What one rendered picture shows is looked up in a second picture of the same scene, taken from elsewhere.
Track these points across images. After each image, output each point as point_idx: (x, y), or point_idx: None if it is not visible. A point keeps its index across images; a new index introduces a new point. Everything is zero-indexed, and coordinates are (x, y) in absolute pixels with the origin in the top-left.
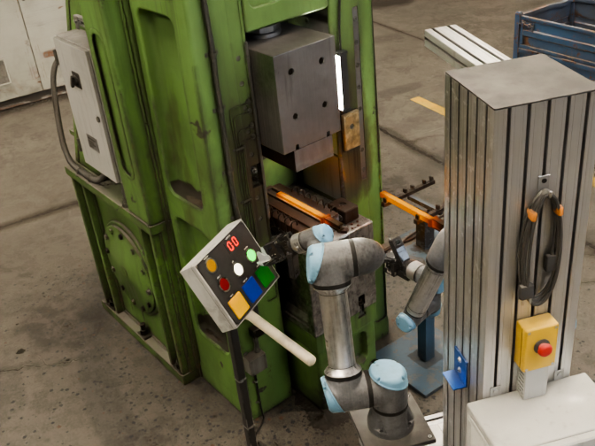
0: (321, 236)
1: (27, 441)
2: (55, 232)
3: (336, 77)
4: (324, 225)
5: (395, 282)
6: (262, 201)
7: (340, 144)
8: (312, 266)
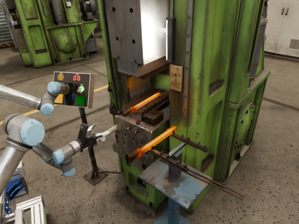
0: (47, 86)
1: (111, 119)
2: None
3: (141, 27)
4: (53, 82)
5: (243, 211)
6: (125, 82)
7: (169, 82)
8: None
